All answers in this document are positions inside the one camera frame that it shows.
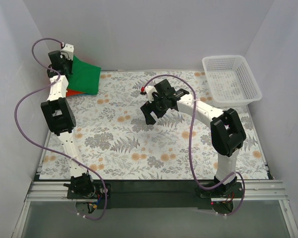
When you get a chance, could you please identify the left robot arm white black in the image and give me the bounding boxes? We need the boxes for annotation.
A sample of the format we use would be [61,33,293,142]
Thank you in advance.
[41,51,96,198]

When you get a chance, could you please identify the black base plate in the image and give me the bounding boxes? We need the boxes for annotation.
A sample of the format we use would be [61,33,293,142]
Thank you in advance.
[66,180,245,210]

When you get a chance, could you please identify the floral patterned table mat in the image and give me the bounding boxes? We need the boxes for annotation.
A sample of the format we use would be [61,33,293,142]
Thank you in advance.
[39,70,270,181]

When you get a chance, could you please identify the green t shirt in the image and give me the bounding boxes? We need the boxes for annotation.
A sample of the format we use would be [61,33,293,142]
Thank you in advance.
[68,56,101,95]

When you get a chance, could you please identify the folded orange t shirt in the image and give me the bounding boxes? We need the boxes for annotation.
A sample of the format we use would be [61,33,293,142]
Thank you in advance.
[66,89,85,97]

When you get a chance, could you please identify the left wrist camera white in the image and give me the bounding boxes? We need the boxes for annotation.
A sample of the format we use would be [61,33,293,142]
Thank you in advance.
[61,44,74,60]

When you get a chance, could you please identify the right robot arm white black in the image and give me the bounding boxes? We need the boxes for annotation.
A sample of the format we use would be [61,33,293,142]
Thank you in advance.
[141,79,246,196]

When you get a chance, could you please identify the white plastic basket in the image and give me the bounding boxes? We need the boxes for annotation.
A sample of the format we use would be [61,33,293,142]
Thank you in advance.
[202,55,262,108]

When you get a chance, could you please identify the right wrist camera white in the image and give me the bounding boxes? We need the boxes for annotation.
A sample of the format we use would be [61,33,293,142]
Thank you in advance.
[141,86,157,103]

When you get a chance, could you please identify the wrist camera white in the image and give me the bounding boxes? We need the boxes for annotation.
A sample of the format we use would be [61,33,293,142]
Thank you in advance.
[141,86,157,103]
[61,44,74,60]

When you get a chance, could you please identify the aluminium rail frame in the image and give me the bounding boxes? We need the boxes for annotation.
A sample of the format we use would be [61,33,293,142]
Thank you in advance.
[13,180,298,238]

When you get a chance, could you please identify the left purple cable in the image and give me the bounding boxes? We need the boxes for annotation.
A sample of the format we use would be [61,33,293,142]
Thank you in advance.
[14,37,109,221]

